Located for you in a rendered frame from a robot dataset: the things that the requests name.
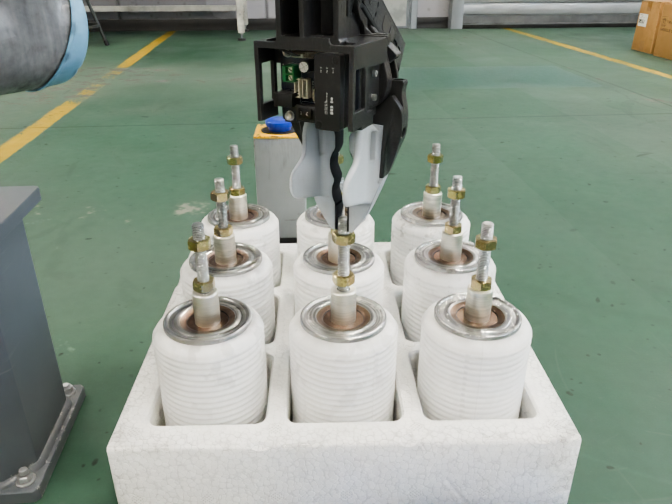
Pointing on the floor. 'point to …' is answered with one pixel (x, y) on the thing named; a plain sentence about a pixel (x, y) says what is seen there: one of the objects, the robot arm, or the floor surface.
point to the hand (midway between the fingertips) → (347, 211)
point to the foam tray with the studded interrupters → (344, 440)
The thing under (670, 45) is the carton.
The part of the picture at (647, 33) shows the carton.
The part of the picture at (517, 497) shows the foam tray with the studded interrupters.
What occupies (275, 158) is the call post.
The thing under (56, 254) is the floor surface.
